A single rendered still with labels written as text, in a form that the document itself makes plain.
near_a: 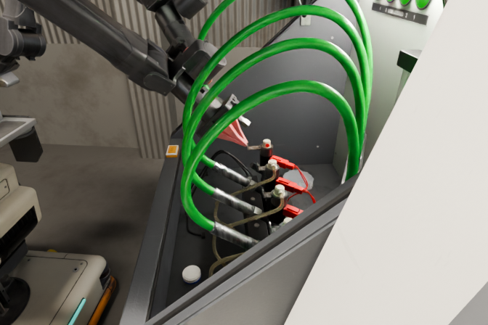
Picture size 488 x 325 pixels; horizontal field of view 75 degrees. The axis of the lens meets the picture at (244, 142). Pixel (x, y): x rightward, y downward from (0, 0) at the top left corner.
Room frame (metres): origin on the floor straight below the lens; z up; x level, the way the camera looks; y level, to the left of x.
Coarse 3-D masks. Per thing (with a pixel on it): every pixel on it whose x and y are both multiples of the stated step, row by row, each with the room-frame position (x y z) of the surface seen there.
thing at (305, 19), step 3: (297, 0) 0.90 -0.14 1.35; (300, 0) 0.90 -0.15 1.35; (300, 3) 0.90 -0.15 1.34; (300, 15) 0.90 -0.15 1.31; (303, 15) 0.89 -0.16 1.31; (306, 15) 0.90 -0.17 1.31; (309, 15) 0.90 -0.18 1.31; (303, 18) 0.90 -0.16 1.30; (306, 18) 0.90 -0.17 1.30; (309, 18) 0.90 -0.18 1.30; (300, 21) 0.90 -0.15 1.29; (303, 21) 0.90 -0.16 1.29; (306, 21) 0.90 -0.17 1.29; (309, 21) 0.90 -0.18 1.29; (300, 24) 0.90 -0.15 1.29; (303, 24) 0.90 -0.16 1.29; (306, 24) 0.90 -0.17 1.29; (309, 24) 0.90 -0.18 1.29
